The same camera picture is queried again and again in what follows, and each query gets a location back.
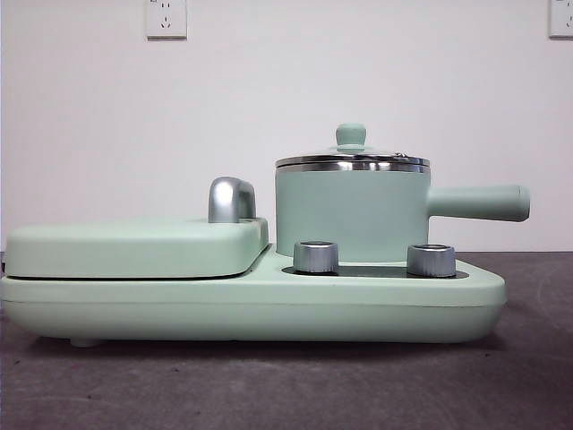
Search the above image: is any glass lid with green knob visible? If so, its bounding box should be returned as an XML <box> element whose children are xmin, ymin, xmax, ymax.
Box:
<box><xmin>273</xmin><ymin>123</ymin><xmax>431</xmax><ymax>168</ymax></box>

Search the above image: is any mint green steamer pot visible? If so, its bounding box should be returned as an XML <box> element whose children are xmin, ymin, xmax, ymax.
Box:
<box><xmin>273</xmin><ymin>159</ymin><xmax>533</xmax><ymax>263</ymax></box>

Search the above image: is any silver control knob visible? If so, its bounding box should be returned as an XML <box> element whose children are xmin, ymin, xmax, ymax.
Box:
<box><xmin>406</xmin><ymin>243</ymin><xmax>458</xmax><ymax>277</ymax></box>
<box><xmin>292</xmin><ymin>240</ymin><xmax>340</xmax><ymax>274</ymax></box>

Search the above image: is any mint green cooker base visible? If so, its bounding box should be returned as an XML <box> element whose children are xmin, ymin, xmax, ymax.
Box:
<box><xmin>0</xmin><ymin>241</ymin><xmax>509</xmax><ymax>348</ymax></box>

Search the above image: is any green griddle cover, silver handle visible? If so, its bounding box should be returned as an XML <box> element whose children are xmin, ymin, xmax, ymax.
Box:
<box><xmin>4</xmin><ymin>176</ymin><xmax>270</xmax><ymax>281</ymax></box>

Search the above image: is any white wall socket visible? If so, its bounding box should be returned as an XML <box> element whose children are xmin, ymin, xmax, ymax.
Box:
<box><xmin>548</xmin><ymin>0</ymin><xmax>573</xmax><ymax>40</ymax></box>
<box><xmin>145</xmin><ymin>0</ymin><xmax>189</xmax><ymax>41</ymax></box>

